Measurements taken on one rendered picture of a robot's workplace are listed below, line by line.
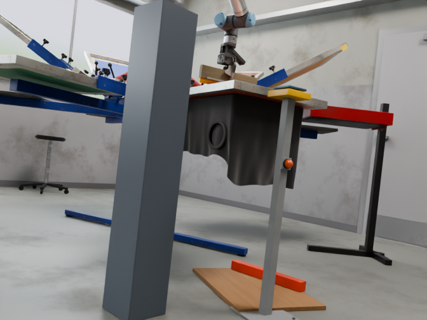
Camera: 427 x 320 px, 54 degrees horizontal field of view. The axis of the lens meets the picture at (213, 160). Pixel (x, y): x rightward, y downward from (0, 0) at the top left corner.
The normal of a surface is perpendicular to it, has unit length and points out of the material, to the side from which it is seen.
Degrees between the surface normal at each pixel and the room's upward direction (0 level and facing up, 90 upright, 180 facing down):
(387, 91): 90
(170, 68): 90
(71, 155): 90
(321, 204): 90
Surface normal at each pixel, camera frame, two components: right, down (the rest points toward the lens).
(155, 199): 0.72, 0.08
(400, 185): -0.69, -0.07
